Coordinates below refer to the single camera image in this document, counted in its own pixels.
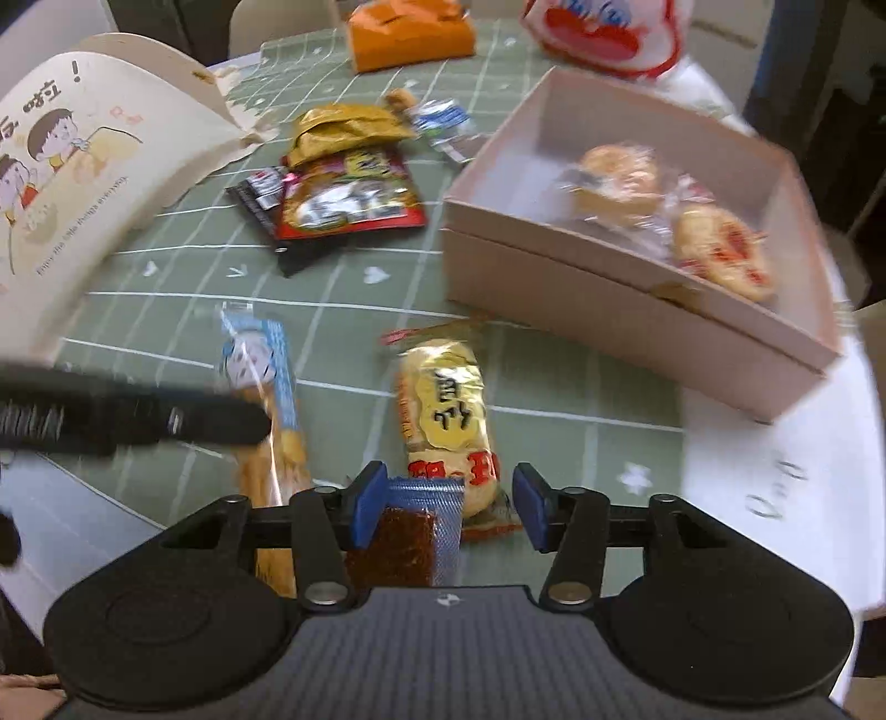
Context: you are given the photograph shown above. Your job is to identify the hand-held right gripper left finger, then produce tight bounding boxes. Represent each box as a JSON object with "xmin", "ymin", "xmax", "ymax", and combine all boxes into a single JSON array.
[{"xmin": 162, "ymin": 460, "xmax": 389, "ymax": 614}]

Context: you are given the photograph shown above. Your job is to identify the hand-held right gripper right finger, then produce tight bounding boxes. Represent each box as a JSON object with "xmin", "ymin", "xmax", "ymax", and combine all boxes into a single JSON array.
[{"xmin": 512, "ymin": 462, "xmax": 735, "ymax": 611}]

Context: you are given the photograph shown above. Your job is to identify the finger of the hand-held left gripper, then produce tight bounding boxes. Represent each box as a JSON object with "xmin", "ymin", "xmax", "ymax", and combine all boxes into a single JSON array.
[{"xmin": 76, "ymin": 379, "xmax": 272, "ymax": 456}]

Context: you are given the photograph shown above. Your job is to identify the red spicy strip blue packet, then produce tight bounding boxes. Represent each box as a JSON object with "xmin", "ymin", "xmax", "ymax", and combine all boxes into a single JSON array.
[{"xmin": 342, "ymin": 477, "xmax": 465, "ymax": 591}]

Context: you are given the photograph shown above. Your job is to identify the long blue bread stick packet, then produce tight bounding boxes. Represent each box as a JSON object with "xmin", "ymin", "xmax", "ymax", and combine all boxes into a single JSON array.
[{"xmin": 219, "ymin": 305, "xmax": 314, "ymax": 600}]

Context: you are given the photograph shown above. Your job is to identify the yellow rice cracker packet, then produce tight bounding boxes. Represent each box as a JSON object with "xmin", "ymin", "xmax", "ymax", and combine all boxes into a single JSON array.
[{"xmin": 380, "ymin": 317, "xmax": 525, "ymax": 542}]

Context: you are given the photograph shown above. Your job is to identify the black snack packet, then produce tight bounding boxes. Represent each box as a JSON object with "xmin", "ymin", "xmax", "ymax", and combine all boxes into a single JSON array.
[{"xmin": 227, "ymin": 166, "xmax": 347, "ymax": 278}]

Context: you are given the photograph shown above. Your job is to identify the pink cardboard box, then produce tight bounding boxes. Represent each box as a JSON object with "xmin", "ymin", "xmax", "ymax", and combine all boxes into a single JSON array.
[{"xmin": 441, "ymin": 67, "xmax": 849, "ymax": 423}]

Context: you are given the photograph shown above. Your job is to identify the red snack packet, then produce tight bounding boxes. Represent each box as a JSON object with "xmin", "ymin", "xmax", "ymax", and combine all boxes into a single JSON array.
[{"xmin": 277, "ymin": 148, "xmax": 429, "ymax": 240}]

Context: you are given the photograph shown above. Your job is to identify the gold snack packet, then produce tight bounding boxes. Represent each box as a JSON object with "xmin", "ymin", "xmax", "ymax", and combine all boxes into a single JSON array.
[{"xmin": 286, "ymin": 104, "xmax": 415, "ymax": 168}]

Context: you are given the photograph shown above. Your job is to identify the round rice cracker clear packet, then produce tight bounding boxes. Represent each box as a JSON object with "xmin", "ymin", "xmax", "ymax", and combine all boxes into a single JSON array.
[
  {"xmin": 670, "ymin": 203, "xmax": 777, "ymax": 304},
  {"xmin": 569, "ymin": 142, "xmax": 669, "ymax": 228}
]

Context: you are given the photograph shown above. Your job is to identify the small blue white snack packet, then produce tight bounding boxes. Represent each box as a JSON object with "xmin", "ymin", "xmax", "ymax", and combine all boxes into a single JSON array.
[{"xmin": 413, "ymin": 99, "xmax": 480, "ymax": 165}]

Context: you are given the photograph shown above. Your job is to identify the green checked tablecloth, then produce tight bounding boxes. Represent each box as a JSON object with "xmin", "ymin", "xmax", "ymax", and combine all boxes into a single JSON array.
[{"xmin": 51, "ymin": 17, "xmax": 693, "ymax": 555}]

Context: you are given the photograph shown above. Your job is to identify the cream cartoon print paper box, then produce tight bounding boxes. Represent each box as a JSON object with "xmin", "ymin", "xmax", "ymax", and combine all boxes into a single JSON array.
[{"xmin": 0, "ymin": 33, "xmax": 279, "ymax": 362}]

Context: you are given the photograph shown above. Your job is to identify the orange tissue pouch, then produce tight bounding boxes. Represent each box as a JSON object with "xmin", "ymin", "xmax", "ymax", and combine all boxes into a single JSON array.
[{"xmin": 346, "ymin": 0, "xmax": 478, "ymax": 74}]

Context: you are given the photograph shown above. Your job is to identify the red white rabbit bag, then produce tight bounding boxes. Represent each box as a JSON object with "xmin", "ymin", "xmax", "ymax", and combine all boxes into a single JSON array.
[{"xmin": 519, "ymin": 0, "xmax": 694, "ymax": 81}]

